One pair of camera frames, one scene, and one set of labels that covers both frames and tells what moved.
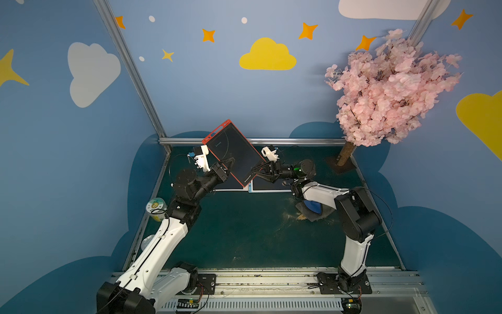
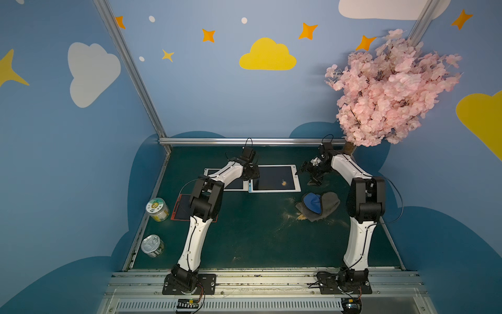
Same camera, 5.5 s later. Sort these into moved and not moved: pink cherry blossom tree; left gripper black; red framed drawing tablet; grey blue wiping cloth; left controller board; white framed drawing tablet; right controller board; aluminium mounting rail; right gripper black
Moved: left gripper black; red framed drawing tablet; right gripper black
Not moved: left controller board; grey blue wiping cloth; right controller board; pink cherry blossom tree; aluminium mounting rail; white framed drawing tablet
